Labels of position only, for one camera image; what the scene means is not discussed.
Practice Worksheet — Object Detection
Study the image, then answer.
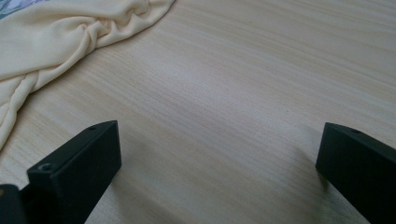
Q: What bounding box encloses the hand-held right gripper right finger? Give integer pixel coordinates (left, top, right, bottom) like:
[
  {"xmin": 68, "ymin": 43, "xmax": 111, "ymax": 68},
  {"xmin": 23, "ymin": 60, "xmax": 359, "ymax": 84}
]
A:
[{"xmin": 315, "ymin": 121, "xmax": 396, "ymax": 224}]

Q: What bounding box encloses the peach printed t-shirt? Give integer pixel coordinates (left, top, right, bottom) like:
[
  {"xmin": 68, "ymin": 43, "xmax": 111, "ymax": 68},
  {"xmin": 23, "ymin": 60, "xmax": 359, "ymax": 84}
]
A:
[{"xmin": 0, "ymin": 0, "xmax": 177, "ymax": 152}]

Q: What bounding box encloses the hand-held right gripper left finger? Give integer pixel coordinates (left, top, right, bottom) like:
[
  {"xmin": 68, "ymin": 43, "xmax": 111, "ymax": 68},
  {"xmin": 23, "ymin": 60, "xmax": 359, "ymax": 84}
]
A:
[{"xmin": 20, "ymin": 119, "xmax": 122, "ymax": 224}]

